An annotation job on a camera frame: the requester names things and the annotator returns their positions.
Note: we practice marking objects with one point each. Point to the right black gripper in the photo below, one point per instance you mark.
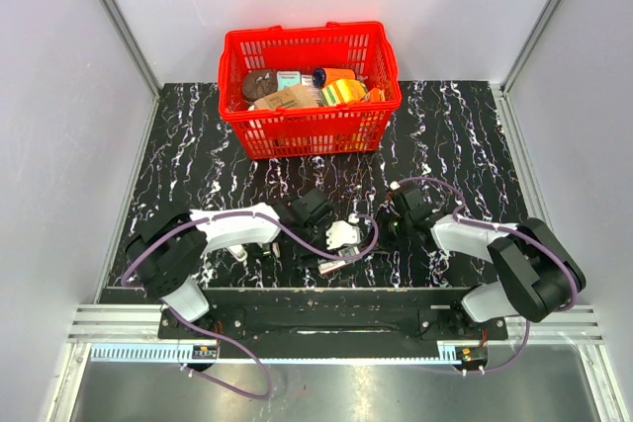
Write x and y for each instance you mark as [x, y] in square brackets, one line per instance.
[394, 214]

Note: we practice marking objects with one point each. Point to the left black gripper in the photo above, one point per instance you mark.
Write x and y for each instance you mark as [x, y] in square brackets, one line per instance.
[309, 258]

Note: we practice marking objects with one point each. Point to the red white staple box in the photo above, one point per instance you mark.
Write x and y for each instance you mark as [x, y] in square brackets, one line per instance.
[328, 267]

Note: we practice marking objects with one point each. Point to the white stapler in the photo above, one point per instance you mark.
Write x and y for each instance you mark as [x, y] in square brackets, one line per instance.
[238, 252]

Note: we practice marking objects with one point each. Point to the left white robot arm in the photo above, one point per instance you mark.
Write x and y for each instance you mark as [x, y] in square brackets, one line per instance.
[165, 252]

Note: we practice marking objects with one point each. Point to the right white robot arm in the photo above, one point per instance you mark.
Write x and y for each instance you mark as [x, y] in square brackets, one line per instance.
[536, 275]

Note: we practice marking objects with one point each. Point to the red plastic shopping basket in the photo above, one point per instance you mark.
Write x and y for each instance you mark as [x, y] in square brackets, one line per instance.
[358, 127]

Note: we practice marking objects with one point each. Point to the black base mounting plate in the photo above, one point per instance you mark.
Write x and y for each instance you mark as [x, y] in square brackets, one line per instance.
[418, 313]

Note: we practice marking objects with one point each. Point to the brown cardboard packet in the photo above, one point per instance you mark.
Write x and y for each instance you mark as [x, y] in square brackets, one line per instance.
[291, 98]

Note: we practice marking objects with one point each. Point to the yellow green snack pack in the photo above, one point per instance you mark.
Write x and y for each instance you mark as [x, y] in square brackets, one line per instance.
[343, 91]

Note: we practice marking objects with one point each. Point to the orange snack packet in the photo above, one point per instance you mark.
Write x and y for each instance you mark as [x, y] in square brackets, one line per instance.
[375, 95]

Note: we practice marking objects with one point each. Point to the teal white small box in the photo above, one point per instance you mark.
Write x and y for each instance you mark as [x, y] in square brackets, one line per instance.
[288, 78]

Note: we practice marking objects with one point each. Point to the orange bottle blue cap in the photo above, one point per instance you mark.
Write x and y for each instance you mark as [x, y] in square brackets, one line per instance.
[323, 76]

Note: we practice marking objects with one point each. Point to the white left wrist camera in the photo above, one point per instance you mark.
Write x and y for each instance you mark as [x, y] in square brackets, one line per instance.
[341, 233]

